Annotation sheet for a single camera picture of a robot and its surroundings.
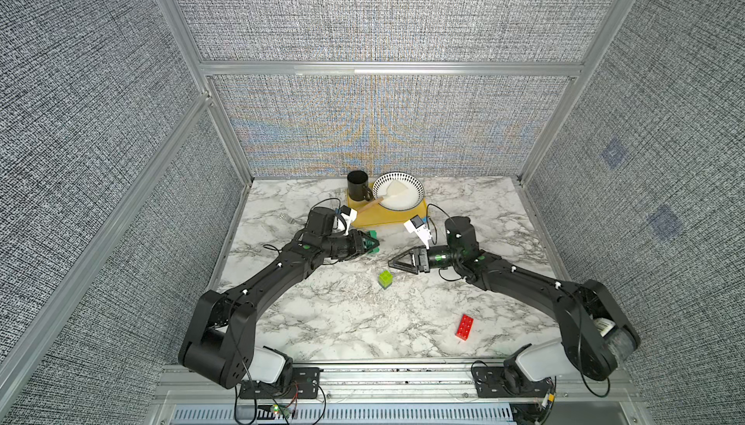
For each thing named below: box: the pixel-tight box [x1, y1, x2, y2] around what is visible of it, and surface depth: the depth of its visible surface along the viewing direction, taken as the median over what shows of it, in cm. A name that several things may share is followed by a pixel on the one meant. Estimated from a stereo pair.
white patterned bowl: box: [371, 171, 426, 212], surface depth 116 cm
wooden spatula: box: [356, 179, 408, 214], surface depth 118 cm
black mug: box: [347, 169, 375, 201], surface depth 112 cm
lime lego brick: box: [378, 269, 394, 290], surface depth 91 cm
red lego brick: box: [454, 313, 475, 341], surface depth 83 cm
